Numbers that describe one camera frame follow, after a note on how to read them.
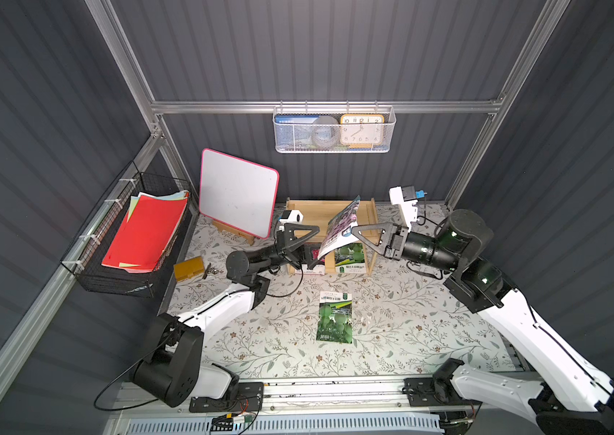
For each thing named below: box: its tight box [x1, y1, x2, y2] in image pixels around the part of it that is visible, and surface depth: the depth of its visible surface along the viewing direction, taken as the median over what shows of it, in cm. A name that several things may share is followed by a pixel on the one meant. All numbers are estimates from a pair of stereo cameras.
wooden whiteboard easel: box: [211, 220, 256, 245], surface depth 109 cm
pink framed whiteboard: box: [198, 147, 280, 240], surface depth 104 cm
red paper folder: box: [101, 190, 192, 274], surface depth 73 cm
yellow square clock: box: [340, 113, 385, 148], surface depth 91 cm
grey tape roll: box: [311, 115, 340, 149], surface depth 90 cm
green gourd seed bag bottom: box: [334, 242, 367, 274], surface depth 101 cm
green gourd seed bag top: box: [316, 290, 354, 344], surface depth 89 cm
